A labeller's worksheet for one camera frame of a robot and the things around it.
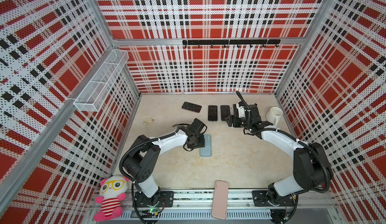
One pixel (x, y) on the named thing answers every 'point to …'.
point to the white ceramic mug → (274, 115)
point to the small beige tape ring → (149, 121)
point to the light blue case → (206, 151)
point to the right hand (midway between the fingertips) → (232, 119)
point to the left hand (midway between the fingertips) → (202, 146)
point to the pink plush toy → (113, 190)
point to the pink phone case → (220, 200)
